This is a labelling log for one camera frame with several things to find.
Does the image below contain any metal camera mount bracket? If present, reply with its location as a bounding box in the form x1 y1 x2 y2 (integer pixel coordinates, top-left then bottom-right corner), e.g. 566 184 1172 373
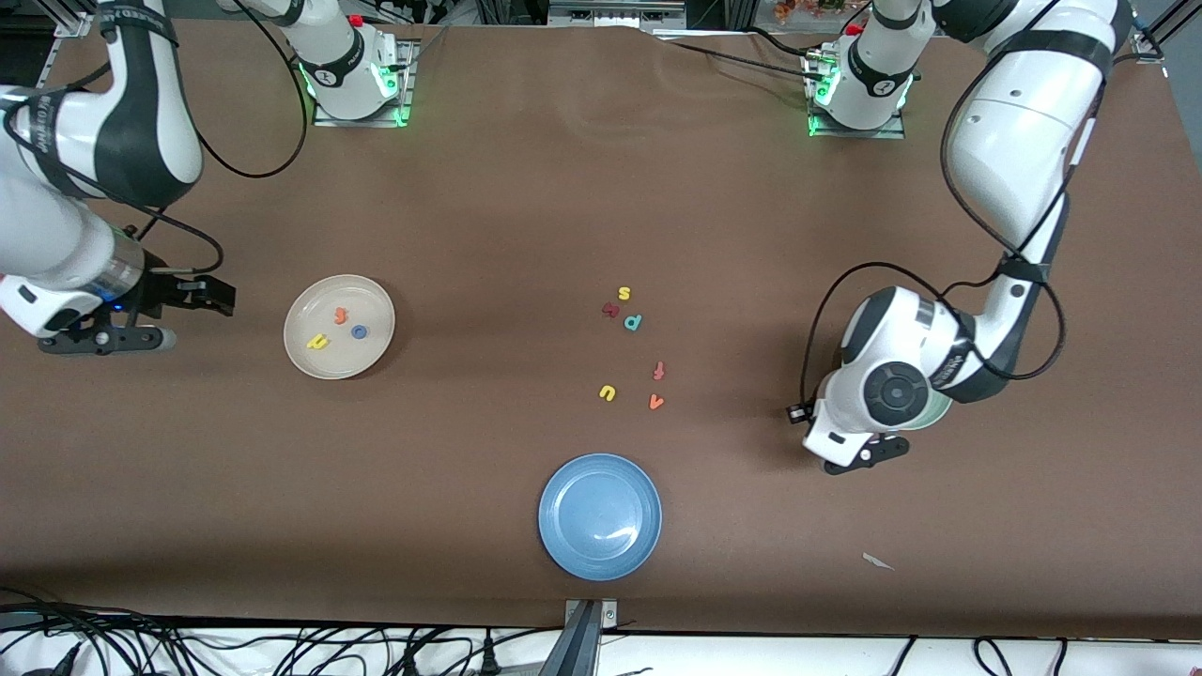
540 598 619 676

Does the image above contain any blue plate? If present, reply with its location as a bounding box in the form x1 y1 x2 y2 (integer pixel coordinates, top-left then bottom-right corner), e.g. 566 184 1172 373
538 453 663 581

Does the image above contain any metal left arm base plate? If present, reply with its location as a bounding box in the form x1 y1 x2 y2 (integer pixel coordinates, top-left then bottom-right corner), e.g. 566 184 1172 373
808 111 907 140

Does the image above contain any aluminium frame profile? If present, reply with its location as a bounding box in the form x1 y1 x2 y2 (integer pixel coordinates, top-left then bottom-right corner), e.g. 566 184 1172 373
52 0 102 38
1132 0 1202 62

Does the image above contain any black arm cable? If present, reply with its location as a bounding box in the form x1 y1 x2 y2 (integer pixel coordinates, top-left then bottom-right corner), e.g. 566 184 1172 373
787 19 1118 425
0 0 311 275

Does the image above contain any grey device box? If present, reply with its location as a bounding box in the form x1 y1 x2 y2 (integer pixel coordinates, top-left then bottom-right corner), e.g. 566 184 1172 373
547 0 686 29

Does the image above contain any beige brown plate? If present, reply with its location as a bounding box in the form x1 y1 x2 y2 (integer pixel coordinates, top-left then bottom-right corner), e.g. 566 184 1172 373
284 274 396 380

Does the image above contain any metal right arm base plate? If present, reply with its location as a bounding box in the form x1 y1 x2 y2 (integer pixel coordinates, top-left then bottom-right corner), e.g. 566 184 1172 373
313 38 415 129

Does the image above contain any light green plate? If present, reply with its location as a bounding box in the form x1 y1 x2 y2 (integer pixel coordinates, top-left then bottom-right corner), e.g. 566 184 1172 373
903 392 956 431

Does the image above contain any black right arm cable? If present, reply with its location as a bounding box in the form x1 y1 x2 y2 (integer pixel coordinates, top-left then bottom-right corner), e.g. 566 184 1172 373
0 0 311 275

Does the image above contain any brown table cover sheet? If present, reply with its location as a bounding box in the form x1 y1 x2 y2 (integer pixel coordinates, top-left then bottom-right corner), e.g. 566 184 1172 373
0 17 1202 639

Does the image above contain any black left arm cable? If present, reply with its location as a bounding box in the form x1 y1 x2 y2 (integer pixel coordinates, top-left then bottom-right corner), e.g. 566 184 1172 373
787 19 1118 425

